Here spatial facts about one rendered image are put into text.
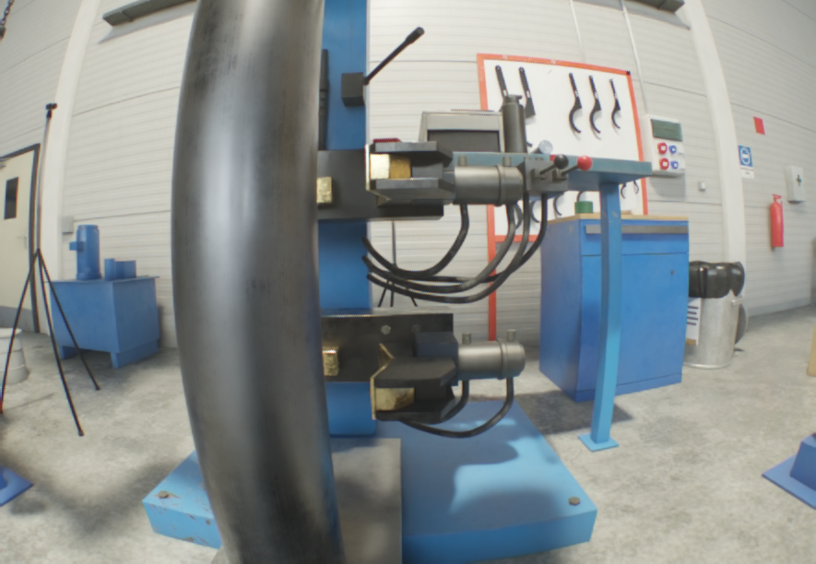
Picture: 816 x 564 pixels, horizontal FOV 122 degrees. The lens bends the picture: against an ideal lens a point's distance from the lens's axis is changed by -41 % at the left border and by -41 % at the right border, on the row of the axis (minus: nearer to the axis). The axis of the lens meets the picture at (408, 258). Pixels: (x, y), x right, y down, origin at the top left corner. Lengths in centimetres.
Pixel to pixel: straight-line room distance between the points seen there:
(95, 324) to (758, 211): 622
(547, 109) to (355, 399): 267
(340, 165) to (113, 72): 369
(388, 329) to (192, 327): 68
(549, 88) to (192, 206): 313
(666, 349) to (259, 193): 212
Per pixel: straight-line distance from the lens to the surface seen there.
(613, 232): 145
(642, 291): 210
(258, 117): 48
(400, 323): 108
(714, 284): 256
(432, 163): 82
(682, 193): 392
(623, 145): 354
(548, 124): 324
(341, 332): 110
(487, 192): 99
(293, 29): 56
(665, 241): 218
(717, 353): 271
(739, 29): 578
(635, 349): 214
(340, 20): 157
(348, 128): 136
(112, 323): 301
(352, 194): 108
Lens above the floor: 79
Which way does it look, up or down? 1 degrees down
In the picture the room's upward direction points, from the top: 1 degrees counter-clockwise
